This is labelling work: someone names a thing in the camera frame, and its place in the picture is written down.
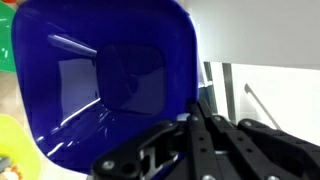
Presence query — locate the green plastic bowl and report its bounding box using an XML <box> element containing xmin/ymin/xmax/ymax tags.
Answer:
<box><xmin>0</xmin><ymin>1</ymin><xmax>17</xmax><ymax>74</ymax></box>

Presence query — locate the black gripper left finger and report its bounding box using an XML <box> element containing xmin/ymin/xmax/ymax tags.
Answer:
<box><xmin>91</xmin><ymin>99</ymin><xmax>205</xmax><ymax>180</ymax></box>

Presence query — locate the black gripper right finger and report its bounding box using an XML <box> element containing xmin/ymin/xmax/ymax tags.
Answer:
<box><xmin>198</xmin><ymin>98</ymin><xmax>320</xmax><ymax>180</ymax></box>

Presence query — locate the blue plastic bowl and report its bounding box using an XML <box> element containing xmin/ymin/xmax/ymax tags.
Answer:
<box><xmin>11</xmin><ymin>0</ymin><xmax>200</xmax><ymax>175</ymax></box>

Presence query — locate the grey metal rod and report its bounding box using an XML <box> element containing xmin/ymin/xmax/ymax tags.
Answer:
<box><xmin>244</xmin><ymin>83</ymin><xmax>283</xmax><ymax>131</ymax></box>

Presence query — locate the yellow plastic bowl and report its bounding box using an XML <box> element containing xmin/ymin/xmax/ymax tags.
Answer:
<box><xmin>0</xmin><ymin>114</ymin><xmax>42</xmax><ymax>180</ymax></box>

